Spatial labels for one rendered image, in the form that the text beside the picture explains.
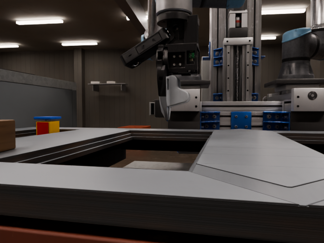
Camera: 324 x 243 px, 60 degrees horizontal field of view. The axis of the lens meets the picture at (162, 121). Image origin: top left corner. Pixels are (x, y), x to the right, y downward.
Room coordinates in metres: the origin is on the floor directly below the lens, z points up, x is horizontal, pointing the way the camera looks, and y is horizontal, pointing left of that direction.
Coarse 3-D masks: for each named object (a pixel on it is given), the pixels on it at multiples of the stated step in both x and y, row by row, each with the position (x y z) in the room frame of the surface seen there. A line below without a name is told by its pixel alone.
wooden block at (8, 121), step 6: (0, 120) 0.45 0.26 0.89; (6, 120) 0.45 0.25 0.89; (12, 120) 0.47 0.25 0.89; (0, 126) 0.44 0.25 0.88; (6, 126) 0.45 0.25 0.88; (12, 126) 0.47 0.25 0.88; (0, 132) 0.44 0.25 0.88; (6, 132) 0.45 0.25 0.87; (12, 132) 0.47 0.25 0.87; (0, 138) 0.43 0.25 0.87; (6, 138) 0.45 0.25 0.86; (12, 138) 0.47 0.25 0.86; (0, 144) 0.43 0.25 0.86; (6, 144) 0.45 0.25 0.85; (12, 144) 0.47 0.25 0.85; (0, 150) 0.43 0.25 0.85; (6, 150) 0.45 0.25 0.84
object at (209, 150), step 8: (208, 152) 0.44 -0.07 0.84; (216, 152) 0.44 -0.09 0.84; (224, 152) 0.44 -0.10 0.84; (232, 152) 0.44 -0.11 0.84; (240, 152) 0.44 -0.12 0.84; (248, 152) 0.44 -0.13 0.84; (256, 152) 0.44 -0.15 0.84; (264, 152) 0.44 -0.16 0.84; (272, 152) 0.44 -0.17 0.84; (280, 152) 0.44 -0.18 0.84; (288, 152) 0.44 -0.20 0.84; (296, 152) 0.44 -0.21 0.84; (304, 152) 0.44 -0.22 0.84; (312, 152) 0.44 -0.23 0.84
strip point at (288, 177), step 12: (216, 168) 0.32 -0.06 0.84; (228, 168) 0.32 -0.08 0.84; (240, 168) 0.32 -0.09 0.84; (252, 168) 0.32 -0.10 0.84; (264, 168) 0.32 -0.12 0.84; (276, 168) 0.32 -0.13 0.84; (288, 168) 0.32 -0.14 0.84; (300, 168) 0.32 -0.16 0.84; (312, 168) 0.32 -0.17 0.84; (264, 180) 0.26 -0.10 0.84; (276, 180) 0.26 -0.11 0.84; (288, 180) 0.26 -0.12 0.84; (300, 180) 0.26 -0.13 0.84; (312, 180) 0.26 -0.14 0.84
